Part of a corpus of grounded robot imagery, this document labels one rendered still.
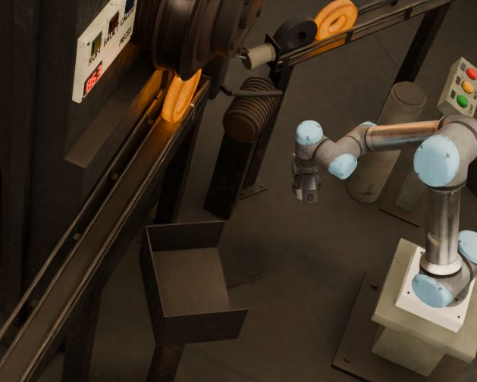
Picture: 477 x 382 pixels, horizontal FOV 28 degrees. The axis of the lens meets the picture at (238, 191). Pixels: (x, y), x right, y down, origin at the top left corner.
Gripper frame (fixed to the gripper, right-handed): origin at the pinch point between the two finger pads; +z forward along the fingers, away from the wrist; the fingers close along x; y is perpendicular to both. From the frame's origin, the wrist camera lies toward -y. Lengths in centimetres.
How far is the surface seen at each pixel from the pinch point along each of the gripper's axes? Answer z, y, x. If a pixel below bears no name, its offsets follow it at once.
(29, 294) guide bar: -61, -52, 76
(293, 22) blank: -42, 37, -2
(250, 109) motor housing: -21.7, 21.9, 13.9
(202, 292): -40, -47, 37
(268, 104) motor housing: -18.1, 25.5, 7.6
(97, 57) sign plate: -98, -16, 53
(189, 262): -41, -38, 39
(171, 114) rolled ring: -51, 1, 39
